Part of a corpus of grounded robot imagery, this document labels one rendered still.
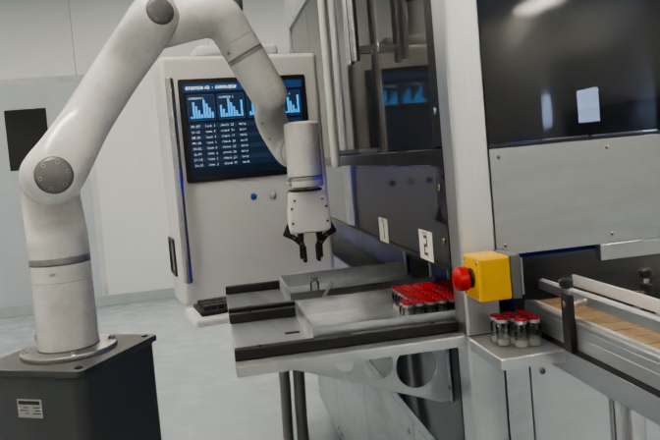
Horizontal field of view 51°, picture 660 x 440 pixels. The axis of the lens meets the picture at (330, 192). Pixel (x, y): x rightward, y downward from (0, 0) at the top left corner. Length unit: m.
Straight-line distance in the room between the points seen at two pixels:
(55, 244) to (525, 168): 0.91
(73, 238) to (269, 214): 0.84
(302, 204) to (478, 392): 0.62
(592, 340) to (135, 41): 1.02
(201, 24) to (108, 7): 5.34
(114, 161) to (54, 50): 1.14
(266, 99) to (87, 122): 0.40
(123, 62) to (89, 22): 5.40
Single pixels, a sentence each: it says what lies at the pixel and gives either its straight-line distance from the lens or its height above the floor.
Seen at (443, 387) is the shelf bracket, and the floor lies 0.76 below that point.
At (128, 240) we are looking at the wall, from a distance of 6.77.
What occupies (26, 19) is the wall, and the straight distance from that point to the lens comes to 7.01.
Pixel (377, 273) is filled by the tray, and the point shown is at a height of 0.89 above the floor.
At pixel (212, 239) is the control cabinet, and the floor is 0.99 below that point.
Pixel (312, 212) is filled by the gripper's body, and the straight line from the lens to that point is 1.63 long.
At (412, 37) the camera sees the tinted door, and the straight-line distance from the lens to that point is 1.42.
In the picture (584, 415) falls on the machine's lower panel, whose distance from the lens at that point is 1.39.
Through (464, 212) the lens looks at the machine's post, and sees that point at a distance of 1.21.
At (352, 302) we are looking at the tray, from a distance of 1.51.
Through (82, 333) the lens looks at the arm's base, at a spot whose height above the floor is 0.90.
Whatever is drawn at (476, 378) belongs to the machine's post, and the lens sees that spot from 1.27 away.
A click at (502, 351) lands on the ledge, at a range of 1.17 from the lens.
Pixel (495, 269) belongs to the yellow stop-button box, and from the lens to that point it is 1.14.
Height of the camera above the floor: 1.21
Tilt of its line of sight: 3 degrees down
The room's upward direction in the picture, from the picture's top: 5 degrees counter-clockwise
